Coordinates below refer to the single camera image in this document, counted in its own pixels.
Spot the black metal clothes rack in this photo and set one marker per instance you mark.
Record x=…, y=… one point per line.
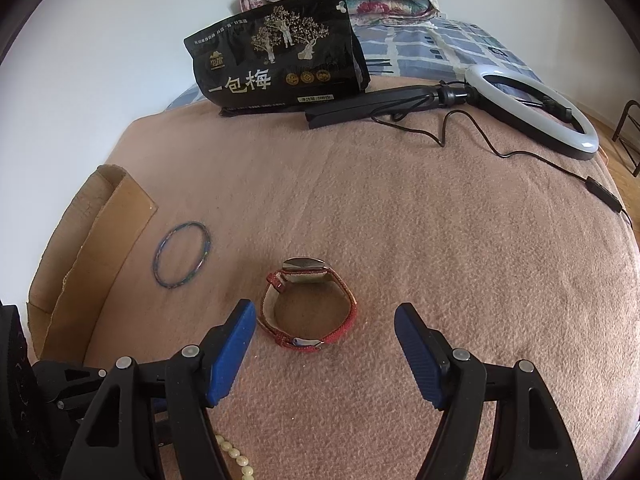
x=625, y=125

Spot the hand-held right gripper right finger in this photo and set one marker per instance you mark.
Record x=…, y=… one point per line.
x=417, y=350

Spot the blue plaid bed sheet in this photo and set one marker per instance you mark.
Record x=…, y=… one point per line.
x=430, y=45

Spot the purple thin bangle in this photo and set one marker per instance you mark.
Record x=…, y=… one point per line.
x=159, y=255

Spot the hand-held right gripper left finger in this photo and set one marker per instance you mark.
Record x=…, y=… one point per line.
x=232, y=350

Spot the black snack bag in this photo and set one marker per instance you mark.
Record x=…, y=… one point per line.
x=270, y=55

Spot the black folded tripod stand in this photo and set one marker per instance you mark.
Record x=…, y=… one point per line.
x=360, y=107

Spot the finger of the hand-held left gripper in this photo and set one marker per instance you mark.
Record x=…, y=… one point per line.
x=55, y=372

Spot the cardboard box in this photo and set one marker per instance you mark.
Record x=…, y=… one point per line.
x=105, y=240

